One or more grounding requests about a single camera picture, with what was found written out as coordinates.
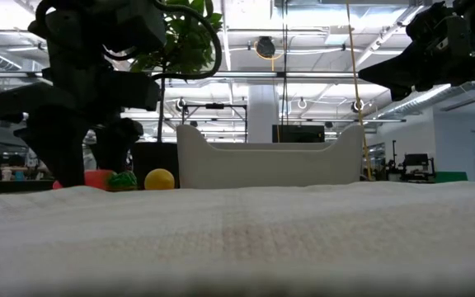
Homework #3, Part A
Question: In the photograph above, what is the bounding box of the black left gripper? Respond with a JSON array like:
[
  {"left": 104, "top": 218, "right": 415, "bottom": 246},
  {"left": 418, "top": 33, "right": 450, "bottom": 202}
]
[{"left": 0, "top": 68, "right": 162, "bottom": 187}]

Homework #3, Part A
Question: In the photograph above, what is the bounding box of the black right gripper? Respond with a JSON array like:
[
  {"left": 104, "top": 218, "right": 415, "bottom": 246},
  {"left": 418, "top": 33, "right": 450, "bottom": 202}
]
[{"left": 357, "top": 0, "right": 475, "bottom": 102}]

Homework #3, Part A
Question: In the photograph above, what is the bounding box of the orange toy carrot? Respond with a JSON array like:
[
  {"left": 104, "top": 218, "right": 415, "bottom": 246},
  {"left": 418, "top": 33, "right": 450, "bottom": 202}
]
[{"left": 52, "top": 168, "right": 139, "bottom": 192}]

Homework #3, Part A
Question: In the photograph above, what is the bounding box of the yellow toy lemon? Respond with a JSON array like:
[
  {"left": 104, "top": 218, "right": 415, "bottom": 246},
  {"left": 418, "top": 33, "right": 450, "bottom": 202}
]
[{"left": 143, "top": 167, "right": 176, "bottom": 191}]

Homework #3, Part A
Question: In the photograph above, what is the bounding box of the grey plastic tupperware container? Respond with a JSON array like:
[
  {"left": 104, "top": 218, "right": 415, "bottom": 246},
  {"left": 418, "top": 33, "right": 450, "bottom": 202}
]
[{"left": 176, "top": 123, "right": 364, "bottom": 190}]

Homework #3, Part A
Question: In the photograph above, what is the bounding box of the black plant pot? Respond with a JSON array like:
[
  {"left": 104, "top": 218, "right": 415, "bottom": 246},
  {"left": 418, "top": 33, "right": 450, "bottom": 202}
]
[{"left": 131, "top": 142, "right": 180, "bottom": 191}]

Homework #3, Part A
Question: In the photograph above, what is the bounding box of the black background machine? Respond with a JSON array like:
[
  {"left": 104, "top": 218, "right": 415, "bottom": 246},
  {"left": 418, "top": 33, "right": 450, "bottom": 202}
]
[{"left": 385, "top": 139, "right": 437, "bottom": 183}]

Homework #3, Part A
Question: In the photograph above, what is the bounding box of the green background box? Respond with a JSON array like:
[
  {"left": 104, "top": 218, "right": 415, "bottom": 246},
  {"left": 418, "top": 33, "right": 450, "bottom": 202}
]
[{"left": 434, "top": 171, "right": 469, "bottom": 183}]

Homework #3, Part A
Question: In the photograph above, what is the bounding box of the black background screen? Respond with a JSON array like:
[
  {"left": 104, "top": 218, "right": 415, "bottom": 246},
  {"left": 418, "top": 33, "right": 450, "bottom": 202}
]
[{"left": 271, "top": 124, "right": 326, "bottom": 144}]

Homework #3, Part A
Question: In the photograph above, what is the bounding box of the green leafy plant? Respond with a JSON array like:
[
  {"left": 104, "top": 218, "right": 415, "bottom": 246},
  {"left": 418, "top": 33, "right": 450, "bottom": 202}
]
[{"left": 129, "top": 0, "right": 224, "bottom": 144}]

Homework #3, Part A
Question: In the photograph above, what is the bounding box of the white checked kitchen towel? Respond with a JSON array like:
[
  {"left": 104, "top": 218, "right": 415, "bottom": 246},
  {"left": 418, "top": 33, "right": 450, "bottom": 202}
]
[{"left": 0, "top": 180, "right": 475, "bottom": 297}]

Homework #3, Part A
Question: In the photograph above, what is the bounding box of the yellow hanging cable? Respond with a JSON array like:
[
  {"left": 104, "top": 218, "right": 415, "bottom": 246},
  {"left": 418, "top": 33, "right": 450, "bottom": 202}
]
[{"left": 346, "top": 0, "right": 374, "bottom": 182}]

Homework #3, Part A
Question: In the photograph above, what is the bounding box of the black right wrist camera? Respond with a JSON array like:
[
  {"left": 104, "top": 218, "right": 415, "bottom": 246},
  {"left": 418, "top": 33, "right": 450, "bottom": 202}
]
[{"left": 405, "top": 2, "right": 449, "bottom": 47}]

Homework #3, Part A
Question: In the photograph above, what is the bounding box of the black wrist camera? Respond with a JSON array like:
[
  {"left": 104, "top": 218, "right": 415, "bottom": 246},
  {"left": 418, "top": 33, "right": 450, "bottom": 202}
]
[
  {"left": 405, "top": 2, "right": 449, "bottom": 47},
  {"left": 105, "top": 0, "right": 167, "bottom": 54}
]

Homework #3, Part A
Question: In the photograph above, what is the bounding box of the black background rig frame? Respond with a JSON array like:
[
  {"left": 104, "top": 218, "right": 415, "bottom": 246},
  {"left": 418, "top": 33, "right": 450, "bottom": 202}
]
[{"left": 181, "top": 102, "right": 249, "bottom": 144}]

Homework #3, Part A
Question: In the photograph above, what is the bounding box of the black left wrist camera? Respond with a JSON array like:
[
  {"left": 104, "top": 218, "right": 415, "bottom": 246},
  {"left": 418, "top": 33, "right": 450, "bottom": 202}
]
[{"left": 105, "top": 0, "right": 167, "bottom": 54}]

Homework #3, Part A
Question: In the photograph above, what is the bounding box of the black ceiling cable reel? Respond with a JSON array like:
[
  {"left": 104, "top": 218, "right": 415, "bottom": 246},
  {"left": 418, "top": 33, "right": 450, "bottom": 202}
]
[{"left": 255, "top": 35, "right": 278, "bottom": 60}]

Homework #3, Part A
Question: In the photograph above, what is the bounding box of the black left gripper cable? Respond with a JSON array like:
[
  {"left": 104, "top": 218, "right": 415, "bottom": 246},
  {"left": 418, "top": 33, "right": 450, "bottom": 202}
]
[{"left": 103, "top": 0, "right": 223, "bottom": 82}]

